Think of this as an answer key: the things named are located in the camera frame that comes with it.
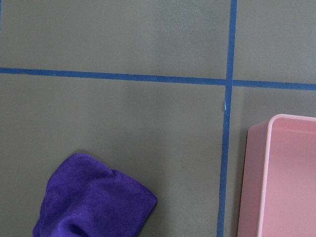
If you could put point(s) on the pink plastic tray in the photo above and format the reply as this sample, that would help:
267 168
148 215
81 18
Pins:
278 197

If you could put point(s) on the purple microfiber cloth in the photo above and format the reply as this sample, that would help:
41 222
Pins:
84 198

